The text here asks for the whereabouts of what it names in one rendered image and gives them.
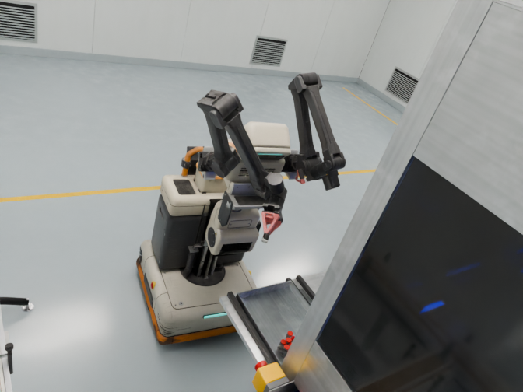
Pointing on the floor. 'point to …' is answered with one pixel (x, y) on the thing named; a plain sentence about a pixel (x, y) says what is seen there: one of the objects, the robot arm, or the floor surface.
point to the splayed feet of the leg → (17, 302)
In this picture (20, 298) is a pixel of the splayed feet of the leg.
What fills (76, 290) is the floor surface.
